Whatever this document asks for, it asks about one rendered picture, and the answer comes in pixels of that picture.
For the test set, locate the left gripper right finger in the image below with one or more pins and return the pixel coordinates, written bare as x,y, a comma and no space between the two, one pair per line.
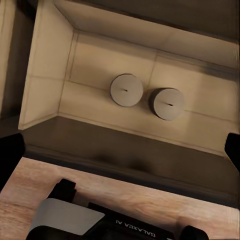
232,148

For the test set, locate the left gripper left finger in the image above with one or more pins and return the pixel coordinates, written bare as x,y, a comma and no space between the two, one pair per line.
12,149

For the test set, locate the pillar candle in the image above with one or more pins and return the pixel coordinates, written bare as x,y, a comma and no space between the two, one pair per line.
126,90
167,103

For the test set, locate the cabinet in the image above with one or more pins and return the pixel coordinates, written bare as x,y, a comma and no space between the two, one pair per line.
58,59

